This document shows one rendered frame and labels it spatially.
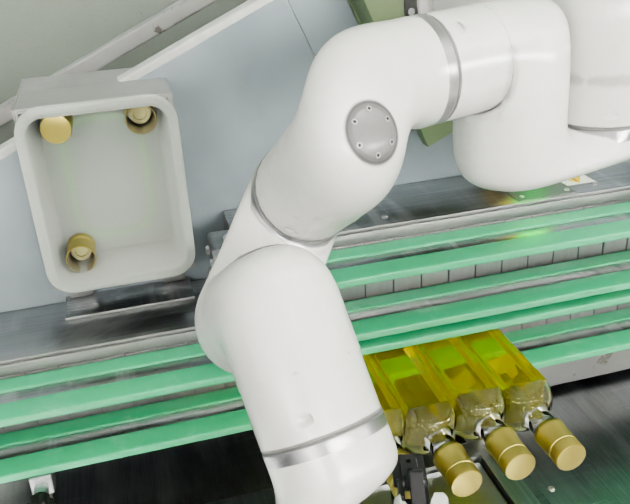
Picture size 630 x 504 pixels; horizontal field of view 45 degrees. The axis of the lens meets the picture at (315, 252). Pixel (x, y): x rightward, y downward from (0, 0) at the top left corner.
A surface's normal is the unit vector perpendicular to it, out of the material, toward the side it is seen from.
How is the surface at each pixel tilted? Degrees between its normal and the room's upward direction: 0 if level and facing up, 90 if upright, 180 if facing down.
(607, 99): 29
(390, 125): 39
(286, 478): 60
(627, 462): 89
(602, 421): 90
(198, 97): 0
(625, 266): 90
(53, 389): 90
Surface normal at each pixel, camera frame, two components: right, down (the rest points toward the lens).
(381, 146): 0.65, 0.09
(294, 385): -0.06, -0.07
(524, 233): -0.04, -0.90
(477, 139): -0.72, 0.36
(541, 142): 0.30, 0.38
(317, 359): 0.24, -0.19
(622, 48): -0.10, 0.45
